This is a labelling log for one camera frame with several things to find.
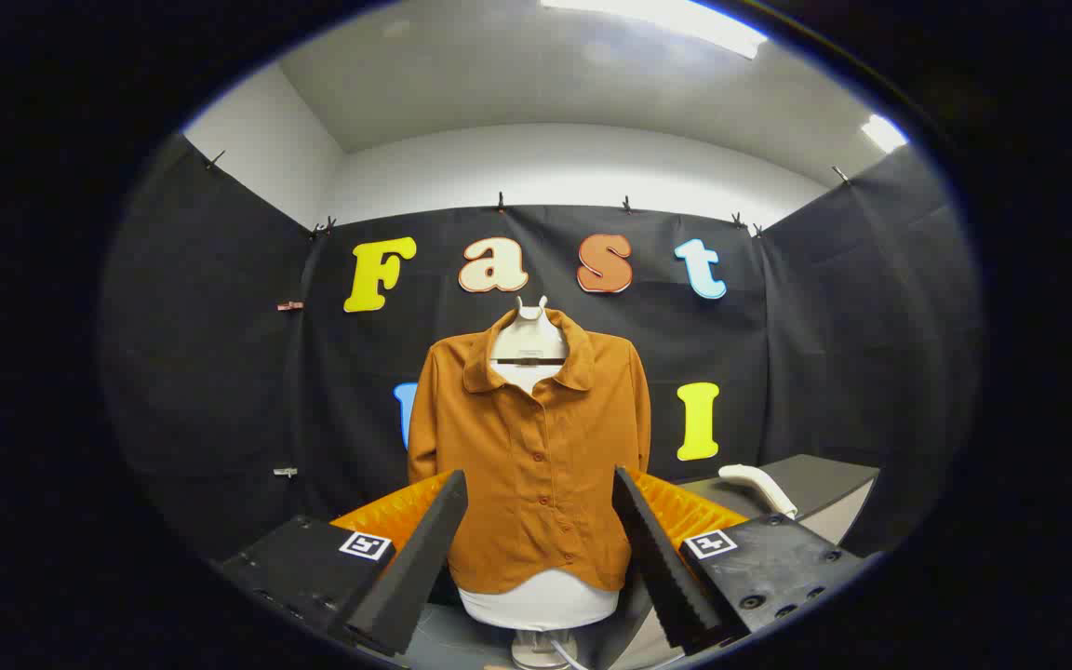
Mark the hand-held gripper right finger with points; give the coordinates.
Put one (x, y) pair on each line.
(662, 558)

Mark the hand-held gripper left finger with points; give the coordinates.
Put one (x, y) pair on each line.
(415, 568)

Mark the orange-brown button shirt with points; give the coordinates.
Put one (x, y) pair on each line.
(536, 465)

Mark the white torso ironing form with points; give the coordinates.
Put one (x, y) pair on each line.
(541, 600)

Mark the grey stand pole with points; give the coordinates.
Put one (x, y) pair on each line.
(531, 651)

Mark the grey side table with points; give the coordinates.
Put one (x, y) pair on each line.
(815, 479)

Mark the black backdrop cloth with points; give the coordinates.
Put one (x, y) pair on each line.
(824, 326)

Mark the small ceiling light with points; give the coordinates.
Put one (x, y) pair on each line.
(884, 133)

